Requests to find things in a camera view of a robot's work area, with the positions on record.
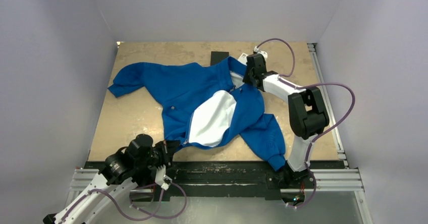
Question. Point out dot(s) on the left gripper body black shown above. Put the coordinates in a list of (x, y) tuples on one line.
[(160, 155)]

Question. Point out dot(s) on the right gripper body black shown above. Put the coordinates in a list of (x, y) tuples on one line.
[(248, 76)]

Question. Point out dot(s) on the blue zip jacket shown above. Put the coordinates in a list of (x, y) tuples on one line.
[(207, 107)]

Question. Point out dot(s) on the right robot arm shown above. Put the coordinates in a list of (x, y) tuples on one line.
[(308, 116)]

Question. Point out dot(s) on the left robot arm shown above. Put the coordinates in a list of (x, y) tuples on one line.
[(142, 164)]

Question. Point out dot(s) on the white small box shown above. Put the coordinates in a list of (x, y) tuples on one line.
[(243, 58)]

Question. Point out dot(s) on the black flat block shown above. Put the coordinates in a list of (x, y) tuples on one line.
[(217, 56)]

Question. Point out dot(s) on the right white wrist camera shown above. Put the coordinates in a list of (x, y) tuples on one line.
[(259, 51)]

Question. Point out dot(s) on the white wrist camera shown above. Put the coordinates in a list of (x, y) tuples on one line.
[(162, 179), (259, 51)]

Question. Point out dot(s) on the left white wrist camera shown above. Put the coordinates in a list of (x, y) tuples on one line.
[(162, 179)]

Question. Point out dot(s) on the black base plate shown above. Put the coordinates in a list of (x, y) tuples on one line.
[(232, 179)]

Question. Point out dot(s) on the right side aluminium rail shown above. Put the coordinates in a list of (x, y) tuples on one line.
[(334, 132)]

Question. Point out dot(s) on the aluminium frame rail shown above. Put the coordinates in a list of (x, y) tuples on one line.
[(327, 180)]

